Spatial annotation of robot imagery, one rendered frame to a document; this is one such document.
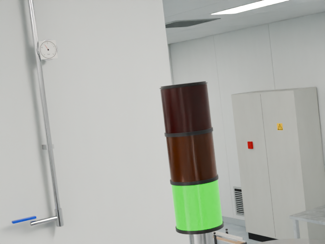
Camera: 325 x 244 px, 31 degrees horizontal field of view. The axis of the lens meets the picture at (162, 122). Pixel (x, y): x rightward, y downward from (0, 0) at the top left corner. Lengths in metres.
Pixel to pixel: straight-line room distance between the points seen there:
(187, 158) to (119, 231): 1.62
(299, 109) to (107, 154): 5.48
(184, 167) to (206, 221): 0.06
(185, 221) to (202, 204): 0.02
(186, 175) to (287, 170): 7.10
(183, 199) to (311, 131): 7.03
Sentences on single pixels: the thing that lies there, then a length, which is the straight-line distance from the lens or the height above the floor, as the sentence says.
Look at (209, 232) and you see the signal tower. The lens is 0.61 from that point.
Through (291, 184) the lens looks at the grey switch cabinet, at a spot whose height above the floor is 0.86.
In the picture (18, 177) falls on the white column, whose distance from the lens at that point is 2.03.
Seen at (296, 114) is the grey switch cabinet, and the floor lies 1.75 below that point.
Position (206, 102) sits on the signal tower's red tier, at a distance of 0.60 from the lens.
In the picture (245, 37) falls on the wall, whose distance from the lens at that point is 8.62.
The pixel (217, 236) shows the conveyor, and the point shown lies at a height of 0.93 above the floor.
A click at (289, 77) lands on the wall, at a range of 8.03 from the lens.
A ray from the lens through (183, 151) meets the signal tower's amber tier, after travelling 0.60.
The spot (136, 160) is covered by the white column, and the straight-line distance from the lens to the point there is 2.21.
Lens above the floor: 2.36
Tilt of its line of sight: 4 degrees down
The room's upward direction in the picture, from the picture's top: 7 degrees counter-clockwise
